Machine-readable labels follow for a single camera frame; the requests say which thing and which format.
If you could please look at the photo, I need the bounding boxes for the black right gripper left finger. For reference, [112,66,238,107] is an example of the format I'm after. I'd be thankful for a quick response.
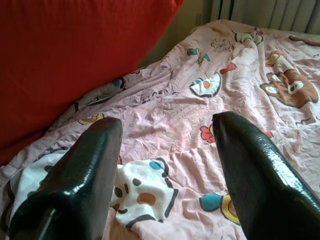
[8,117,123,240]

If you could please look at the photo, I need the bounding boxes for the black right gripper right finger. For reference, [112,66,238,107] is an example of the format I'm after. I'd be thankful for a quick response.
[211,111,320,240]

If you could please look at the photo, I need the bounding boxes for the pink cartoon print quilt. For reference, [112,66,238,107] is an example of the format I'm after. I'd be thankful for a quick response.
[0,19,320,240]

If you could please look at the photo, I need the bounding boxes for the large plain red cushion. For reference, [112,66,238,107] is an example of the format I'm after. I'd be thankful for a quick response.
[0,0,185,167]

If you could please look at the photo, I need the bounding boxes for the grey curtain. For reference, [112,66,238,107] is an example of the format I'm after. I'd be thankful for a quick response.
[209,0,320,33]

